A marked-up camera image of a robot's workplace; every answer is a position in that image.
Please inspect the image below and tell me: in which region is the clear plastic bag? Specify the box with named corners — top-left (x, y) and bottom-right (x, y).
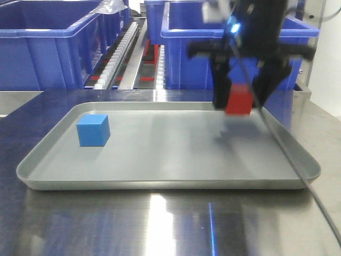
top-left (94, 0), bottom-right (128, 15)

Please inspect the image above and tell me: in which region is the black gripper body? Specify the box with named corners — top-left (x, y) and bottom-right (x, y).
top-left (187, 1), bottom-right (314, 61)

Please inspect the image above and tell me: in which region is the right white roller rail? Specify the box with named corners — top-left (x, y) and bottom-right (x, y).
top-left (155, 45), bottom-right (165, 90)

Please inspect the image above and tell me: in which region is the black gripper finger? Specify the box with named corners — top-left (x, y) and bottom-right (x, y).
top-left (252, 60), bottom-right (292, 106)
top-left (212, 57), bottom-right (232, 109)

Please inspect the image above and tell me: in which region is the blue bin front right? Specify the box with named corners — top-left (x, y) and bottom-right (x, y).
top-left (160, 1), bottom-right (319, 90)

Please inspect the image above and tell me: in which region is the grey rectangular tray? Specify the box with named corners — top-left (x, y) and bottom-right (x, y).
top-left (17, 102), bottom-right (305, 190)

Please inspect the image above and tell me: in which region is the blue bin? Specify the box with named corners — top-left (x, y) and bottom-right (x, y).
top-left (144, 1), bottom-right (219, 45)
top-left (1, 1), bottom-right (105, 91)
top-left (160, 1), bottom-right (319, 90)
top-left (21, 1), bottom-right (130, 47)

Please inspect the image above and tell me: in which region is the blue bin rear right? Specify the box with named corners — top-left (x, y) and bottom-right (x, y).
top-left (144, 1), bottom-right (219, 45)

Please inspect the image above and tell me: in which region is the blue foam cube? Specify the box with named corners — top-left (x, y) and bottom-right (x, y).
top-left (76, 114), bottom-right (110, 147)

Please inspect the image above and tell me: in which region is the red foam cube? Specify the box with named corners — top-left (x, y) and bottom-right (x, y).
top-left (224, 84), bottom-right (253, 116)

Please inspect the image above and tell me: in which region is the black cable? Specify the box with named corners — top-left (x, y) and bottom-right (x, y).
top-left (229, 39), bottom-right (341, 241)

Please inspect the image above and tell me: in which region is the steel centre shelf rail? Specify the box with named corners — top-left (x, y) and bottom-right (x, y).
top-left (118, 17), bottom-right (148, 90)

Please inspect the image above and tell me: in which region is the white roller conveyor rail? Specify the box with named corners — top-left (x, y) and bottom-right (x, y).
top-left (93, 22), bottom-right (139, 90)

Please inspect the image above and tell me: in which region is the blue bin rear left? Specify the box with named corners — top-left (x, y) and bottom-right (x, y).
top-left (21, 1), bottom-right (130, 47)

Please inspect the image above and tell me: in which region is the blue bin front left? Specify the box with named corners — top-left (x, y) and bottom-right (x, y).
top-left (1, 1), bottom-right (105, 91)

